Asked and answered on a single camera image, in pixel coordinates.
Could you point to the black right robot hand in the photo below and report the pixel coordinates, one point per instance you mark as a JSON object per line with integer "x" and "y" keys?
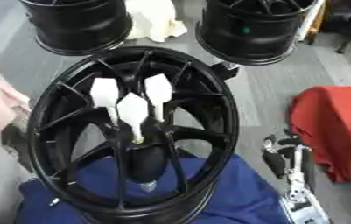
{"x": 275, "y": 163}

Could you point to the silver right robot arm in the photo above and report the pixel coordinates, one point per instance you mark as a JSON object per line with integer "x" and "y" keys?
{"x": 306, "y": 204}

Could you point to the black spoked wheel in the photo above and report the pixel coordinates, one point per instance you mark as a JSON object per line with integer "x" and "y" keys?
{"x": 211, "y": 122}

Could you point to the black wheel rim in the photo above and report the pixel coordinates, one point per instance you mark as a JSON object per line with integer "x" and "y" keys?
{"x": 81, "y": 26}
{"x": 249, "y": 35}

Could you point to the red cloth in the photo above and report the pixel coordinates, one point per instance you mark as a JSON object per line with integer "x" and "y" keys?
{"x": 336, "y": 122}

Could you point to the black chair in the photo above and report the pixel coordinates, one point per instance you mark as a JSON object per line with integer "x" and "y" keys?
{"x": 349, "y": 20}

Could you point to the white cloth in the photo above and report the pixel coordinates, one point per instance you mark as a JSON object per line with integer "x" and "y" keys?
{"x": 155, "y": 20}

